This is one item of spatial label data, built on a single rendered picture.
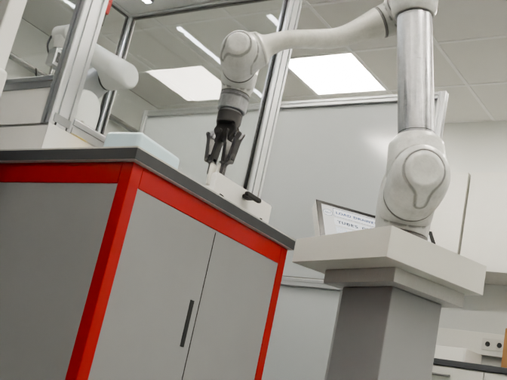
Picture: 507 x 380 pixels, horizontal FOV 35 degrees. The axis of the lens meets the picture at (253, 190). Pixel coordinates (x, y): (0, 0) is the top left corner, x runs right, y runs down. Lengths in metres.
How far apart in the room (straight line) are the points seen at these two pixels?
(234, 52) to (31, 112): 0.58
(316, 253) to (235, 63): 0.58
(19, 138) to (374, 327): 1.09
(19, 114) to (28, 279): 0.76
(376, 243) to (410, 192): 0.16
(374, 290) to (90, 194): 0.92
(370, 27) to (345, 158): 1.77
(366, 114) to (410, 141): 2.12
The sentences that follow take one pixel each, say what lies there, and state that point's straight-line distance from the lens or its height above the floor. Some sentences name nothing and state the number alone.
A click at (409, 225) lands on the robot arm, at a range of 2.28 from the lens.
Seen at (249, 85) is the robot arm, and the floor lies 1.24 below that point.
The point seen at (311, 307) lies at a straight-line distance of 4.03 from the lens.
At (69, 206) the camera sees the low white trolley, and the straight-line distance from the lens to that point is 1.65.
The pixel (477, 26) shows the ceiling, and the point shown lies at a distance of 5.04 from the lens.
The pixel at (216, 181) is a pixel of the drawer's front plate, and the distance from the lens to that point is 2.18.
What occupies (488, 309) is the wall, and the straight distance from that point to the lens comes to 5.80.
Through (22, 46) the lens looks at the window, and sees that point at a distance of 2.49.
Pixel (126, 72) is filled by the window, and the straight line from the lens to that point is 2.45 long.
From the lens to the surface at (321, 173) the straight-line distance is 4.24.
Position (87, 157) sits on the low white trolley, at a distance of 1.65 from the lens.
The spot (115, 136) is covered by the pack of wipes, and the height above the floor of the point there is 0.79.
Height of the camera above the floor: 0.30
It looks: 16 degrees up
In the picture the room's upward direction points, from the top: 12 degrees clockwise
